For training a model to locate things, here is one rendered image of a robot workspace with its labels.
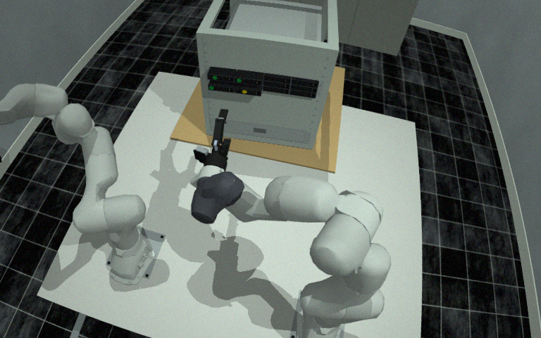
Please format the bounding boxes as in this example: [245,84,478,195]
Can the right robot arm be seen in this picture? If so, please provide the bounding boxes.
[190,165,391,338]

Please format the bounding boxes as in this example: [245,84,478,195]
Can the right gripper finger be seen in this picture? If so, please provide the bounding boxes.
[223,139,231,160]
[211,109,228,154]

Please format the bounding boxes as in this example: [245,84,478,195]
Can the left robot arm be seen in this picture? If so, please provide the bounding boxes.
[0,84,156,285]

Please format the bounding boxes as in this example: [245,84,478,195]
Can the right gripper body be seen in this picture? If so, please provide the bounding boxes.
[204,145,228,172]

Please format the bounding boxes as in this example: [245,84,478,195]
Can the tan wooden board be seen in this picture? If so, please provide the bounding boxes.
[170,66,345,173]

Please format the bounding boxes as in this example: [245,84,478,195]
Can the grey metal rack frame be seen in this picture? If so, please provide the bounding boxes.
[196,0,339,149]

